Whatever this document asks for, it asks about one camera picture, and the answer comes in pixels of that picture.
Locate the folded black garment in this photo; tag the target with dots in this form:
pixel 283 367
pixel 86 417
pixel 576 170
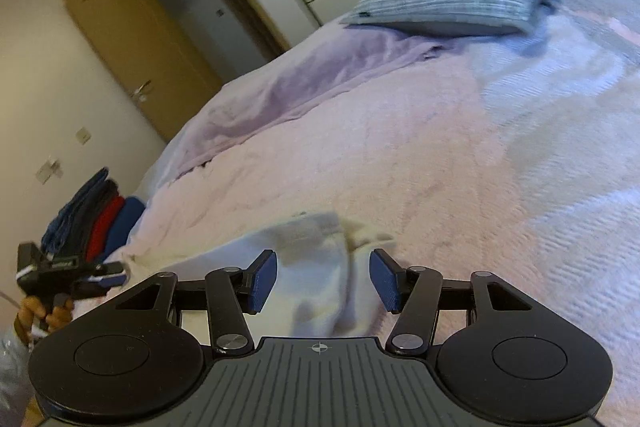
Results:
pixel 85 217

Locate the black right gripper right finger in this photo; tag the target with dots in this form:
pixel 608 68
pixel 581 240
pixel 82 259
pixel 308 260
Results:
pixel 413 295

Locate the white long sleeve shirt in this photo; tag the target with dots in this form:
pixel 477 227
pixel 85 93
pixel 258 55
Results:
pixel 323 288

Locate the beige wall switch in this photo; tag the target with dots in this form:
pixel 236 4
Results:
pixel 83 136

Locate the left hand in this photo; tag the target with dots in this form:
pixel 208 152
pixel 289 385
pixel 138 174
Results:
pixel 32 308

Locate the white wall socket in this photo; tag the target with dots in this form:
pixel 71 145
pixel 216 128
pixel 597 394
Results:
pixel 51 167

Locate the silver door handle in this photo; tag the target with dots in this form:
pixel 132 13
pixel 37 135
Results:
pixel 138 95

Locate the pink textured bed blanket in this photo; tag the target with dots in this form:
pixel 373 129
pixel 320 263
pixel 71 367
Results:
pixel 516 155

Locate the folded blue jeans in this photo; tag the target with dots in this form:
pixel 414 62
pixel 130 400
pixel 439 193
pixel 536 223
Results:
pixel 59 228

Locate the folded red garment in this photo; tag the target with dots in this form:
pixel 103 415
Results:
pixel 102 227

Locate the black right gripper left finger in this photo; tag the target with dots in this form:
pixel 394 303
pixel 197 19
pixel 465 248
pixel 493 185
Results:
pixel 233 292

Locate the wooden door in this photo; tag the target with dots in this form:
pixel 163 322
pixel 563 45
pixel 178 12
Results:
pixel 138 40

